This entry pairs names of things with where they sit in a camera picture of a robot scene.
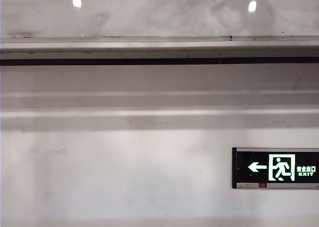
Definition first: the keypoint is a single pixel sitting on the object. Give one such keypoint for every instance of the aluminium whiteboard tray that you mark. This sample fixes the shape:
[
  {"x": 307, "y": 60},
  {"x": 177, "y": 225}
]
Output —
[{"x": 124, "y": 47}]

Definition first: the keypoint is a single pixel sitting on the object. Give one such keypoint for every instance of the glossy white whiteboard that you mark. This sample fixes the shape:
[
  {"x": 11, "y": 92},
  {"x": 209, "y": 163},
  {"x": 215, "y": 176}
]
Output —
[{"x": 149, "y": 13}]

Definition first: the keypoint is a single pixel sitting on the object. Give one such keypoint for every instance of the green illuminated exit sign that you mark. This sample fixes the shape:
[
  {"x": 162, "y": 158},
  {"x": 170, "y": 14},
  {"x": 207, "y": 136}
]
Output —
[{"x": 254, "y": 167}]

